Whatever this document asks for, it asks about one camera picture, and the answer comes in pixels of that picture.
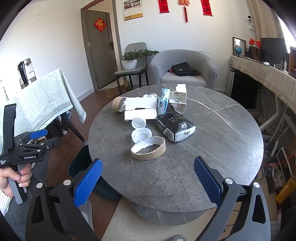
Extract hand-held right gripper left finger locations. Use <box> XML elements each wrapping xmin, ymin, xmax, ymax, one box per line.
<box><xmin>25</xmin><ymin>159</ymin><xmax>103</xmax><ymax>241</ymax></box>

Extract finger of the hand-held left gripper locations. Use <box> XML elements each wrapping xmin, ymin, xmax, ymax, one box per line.
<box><xmin>18</xmin><ymin>137</ymin><xmax>61</xmax><ymax>151</ymax></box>
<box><xmin>14</xmin><ymin>129</ymin><xmax>48</xmax><ymax>145</ymax></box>

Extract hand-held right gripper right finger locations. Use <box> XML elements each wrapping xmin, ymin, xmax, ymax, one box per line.
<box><xmin>194</xmin><ymin>156</ymin><xmax>271</xmax><ymax>241</ymax></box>

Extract dark green trash bin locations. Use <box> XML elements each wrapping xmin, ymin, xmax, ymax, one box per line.
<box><xmin>68</xmin><ymin>145</ymin><xmax>121</xmax><ymax>202</ymax></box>

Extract black snack bag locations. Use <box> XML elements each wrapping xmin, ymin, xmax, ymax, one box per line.
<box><xmin>156</xmin><ymin>112</ymin><xmax>196</xmax><ymax>144</ymax></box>

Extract wide cardboard ring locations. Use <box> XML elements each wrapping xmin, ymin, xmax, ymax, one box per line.
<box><xmin>131</xmin><ymin>136</ymin><xmax>166</xmax><ymax>161</ymax></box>

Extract white plastic lid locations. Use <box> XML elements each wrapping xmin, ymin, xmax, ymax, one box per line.
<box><xmin>132</xmin><ymin>117</ymin><xmax>147</xmax><ymax>129</ymax></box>
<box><xmin>131</xmin><ymin>128</ymin><xmax>152</xmax><ymax>143</ymax></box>

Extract brown tape roll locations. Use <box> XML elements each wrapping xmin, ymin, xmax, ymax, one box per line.
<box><xmin>111</xmin><ymin>97</ymin><xmax>126</xmax><ymax>113</ymax></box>

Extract white paper box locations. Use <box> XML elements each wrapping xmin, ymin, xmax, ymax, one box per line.
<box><xmin>120</xmin><ymin>97</ymin><xmax>158</xmax><ymax>121</ymax></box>

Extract torn white carton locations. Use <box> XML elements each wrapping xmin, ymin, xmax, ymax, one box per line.
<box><xmin>169</xmin><ymin>84</ymin><xmax>187</xmax><ymax>114</ymax></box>

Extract blue white packet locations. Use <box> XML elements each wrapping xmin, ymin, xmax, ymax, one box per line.
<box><xmin>157</xmin><ymin>88</ymin><xmax>171</xmax><ymax>116</ymax></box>

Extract person's left forearm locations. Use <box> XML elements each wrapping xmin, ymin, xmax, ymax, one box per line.
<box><xmin>0</xmin><ymin>189</ymin><xmax>12</xmax><ymax>217</ymax></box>

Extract person's left hand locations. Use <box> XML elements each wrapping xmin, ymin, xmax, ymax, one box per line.
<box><xmin>0</xmin><ymin>165</ymin><xmax>33</xmax><ymax>198</ymax></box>

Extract black storage box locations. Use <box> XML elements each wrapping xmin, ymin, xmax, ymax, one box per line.
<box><xmin>47</xmin><ymin>119</ymin><xmax>63</xmax><ymax>140</ymax></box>

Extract dark table leg with sock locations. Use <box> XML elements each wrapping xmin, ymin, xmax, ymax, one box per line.
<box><xmin>60</xmin><ymin>116</ymin><xmax>68</xmax><ymax>135</ymax></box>
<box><xmin>61</xmin><ymin>113</ymin><xmax>89</xmax><ymax>146</ymax></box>

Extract dark ribbed floor mat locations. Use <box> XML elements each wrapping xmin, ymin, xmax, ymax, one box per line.
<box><xmin>30</xmin><ymin>148</ymin><xmax>50</xmax><ymax>187</ymax></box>

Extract pale green patterned tablecloth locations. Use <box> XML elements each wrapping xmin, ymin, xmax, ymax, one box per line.
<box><xmin>0</xmin><ymin>68</ymin><xmax>87</xmax><ymax>145</ymax></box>

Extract beige rug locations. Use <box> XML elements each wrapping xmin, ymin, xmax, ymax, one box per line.
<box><xmin>102</xmin><ymin>197</ymin><xmax>234</xmax><ymax>241</ymax></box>

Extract white countertop appliance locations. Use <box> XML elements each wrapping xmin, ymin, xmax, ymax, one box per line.
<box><xmin>0</xmin><ymin>80</ymin><xmax>7</xmax><ymax>102</ymax></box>

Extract glass electric kettle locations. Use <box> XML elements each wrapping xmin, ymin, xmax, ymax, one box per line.
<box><xmin>18</xmin><ymin>58</ymin><xmax>37</xmax><ymax>90</ymax></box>

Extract person's grey fleece clothing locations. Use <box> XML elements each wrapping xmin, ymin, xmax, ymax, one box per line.
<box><xmin>3</xmin><ymin>175</ymin><xmax>60</xmax><ymax>241</ymax></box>

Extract yellow container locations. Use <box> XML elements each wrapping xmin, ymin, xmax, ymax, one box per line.
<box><xmin>275</xmin><ymin>176</ymin><xmax>296</xmax><ymax>205</ymax></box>

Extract flat cardboard box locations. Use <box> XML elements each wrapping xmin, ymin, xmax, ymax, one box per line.
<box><xmin>105</xmin><ymin>80</ymin><xmax>129</xmax><ymax>98</ymax></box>

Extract grey door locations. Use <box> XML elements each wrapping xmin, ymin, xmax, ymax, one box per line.
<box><xmin>85</xmin><ymin>10</ymin><xmax>117</xmax><ymax>90</ymax></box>

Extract potted plant in white pot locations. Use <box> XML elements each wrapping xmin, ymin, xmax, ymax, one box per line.
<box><xmin>121</xmin><ymin>49</ymin><xmax>160</xmax><ymax>70</ymax></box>

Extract black handbag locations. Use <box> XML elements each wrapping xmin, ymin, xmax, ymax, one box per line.
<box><xmin>171</xmin><ymin>62</ymin><xmax>197</xmax><ymax>77</ymax></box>

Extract grey armchair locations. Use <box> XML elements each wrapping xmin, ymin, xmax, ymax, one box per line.
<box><xmin>149</xmin><ymin>49</ymin><xmax>218</xmax><ymax>90</ymax></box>

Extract beige lace desk cloth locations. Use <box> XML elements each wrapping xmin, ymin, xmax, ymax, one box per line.
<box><xmin>228</xmin><ymin>55</ymin><xmax>296</xmax><ymax>117</ymax></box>

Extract red diamond door decoration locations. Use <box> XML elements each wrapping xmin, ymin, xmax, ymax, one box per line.
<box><xmin>93</xmin><ymin>18</ymin><xmax>107</xmax><ymax>32</ymax></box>

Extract grey dining chair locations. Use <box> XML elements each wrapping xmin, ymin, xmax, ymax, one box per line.
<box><xmin>114</xmin><ymin>42</ymin><xmax>149</xmax><ymax>95</ymax></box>

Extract brown wooden box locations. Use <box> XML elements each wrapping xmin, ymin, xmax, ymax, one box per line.
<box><xmin>249</xmin><ymin>46</ymin><xmax>261</xmax><ymax>60</ymax></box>

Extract framed mirror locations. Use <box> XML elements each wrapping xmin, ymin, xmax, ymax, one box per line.
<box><xmin>232</xmin><ymin>37</ymin><xmax>246</xmax><ymax>57</ymax></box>

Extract black monitor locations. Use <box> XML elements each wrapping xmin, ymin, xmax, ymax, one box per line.
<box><xmin>260</xmin><ymin>38</ymin><xmax>289</xmax><ymax>65</ymax></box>

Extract red knot hanging ornament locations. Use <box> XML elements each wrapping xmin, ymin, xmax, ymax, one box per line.
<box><xmin>178</xmin><ymin>0</ymin><xmax>190</xmax><ymax>23</ymax></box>

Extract white desk frame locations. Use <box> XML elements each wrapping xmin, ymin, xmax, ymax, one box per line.
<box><xmin>258</xmin><ymin>93</ymin><xmax>293</xmax><ymax>159</ymax></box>

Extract wall calendar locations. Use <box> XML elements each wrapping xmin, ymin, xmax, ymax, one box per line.
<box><xmin>122</xmin><ymin>0</ymin><xmax>144</xmax><ymax>21</ymax></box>

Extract red wall scroll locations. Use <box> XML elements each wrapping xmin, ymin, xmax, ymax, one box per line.
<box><xmin>158</xmin><ymin>0</ymin><xmax>169</xmax><ymax>14</ymax></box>
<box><xmin>200</xmin><ymin>0</ymin><xmax>213</xmax><ymax>16</ymax></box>

